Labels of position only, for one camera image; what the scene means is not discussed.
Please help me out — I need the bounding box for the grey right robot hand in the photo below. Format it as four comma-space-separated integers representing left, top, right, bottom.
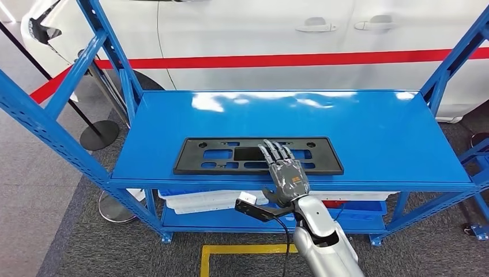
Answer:
258, 139, 311, 209

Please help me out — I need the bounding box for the black plastic plate bracket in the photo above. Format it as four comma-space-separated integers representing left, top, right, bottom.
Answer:
174, 137, 345, 177

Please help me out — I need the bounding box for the blue metal shelf rack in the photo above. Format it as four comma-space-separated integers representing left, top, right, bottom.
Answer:
0, 0, 489, 245

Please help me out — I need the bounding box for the white plastic bin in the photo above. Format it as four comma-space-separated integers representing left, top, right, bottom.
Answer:
157, 190, 270, 215
309, 191, 400, 202

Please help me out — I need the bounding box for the yellow floor tape square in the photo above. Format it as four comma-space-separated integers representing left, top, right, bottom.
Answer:
200, 244, 299, 277

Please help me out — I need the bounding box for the white car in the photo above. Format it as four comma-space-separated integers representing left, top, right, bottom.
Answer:
21, 0, 489, 124

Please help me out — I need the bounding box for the black camera cable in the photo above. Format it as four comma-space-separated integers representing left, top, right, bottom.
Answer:
273, 216, 292, 277

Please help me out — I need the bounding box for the black stanchion post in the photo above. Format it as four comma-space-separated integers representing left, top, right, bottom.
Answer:
0, 21, 120, 151

